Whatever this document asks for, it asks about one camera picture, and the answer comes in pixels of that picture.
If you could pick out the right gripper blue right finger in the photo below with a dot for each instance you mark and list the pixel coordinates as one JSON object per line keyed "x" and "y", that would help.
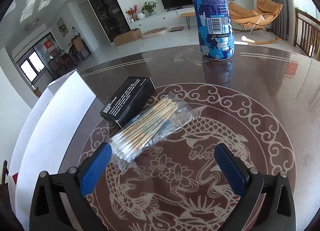
{"x": 244, "y": 182}

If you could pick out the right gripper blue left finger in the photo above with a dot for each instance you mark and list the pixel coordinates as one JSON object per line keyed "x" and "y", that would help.
{"x": 80, "y": 181}

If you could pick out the black rectangular box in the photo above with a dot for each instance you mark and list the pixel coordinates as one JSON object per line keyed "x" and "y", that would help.
{"x": 128, "y": 101}

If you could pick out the cotton swabs bag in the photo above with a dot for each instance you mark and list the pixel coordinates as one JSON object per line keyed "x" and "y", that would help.
{"x": 148, "y": 128}

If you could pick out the white cardboard storage box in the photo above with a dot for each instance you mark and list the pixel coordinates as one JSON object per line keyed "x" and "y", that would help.
{"x": 45, "y": 138}

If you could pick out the blue camouflage spray bottle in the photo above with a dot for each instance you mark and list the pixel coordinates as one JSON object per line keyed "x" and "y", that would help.
{"x": 214, "y": 29}

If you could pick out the brown cardboard box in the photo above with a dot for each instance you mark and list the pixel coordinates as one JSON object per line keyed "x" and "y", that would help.
{"x": 127, "y": 37}

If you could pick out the orange lounge chair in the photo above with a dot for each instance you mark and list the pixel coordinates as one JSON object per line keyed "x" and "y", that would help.
{"x": 260, "y": 17}

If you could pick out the wooden dining chair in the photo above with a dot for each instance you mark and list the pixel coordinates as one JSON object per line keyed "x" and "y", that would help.
{"x": 307, "y": 34}

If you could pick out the wooden bench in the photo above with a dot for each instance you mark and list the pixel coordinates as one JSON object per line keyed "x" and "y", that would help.
{"x": 187, "y": 16}

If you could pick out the red flower vase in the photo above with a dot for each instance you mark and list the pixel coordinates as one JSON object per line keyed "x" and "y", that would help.
{"x": 132, "y": 12}

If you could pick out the white tv cabinet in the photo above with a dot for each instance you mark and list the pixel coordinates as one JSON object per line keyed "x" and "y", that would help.
{"x": 167, "y": 19}

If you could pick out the green potted plant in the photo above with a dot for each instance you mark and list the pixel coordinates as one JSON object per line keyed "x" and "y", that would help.
{"x": 149, "y": 7}

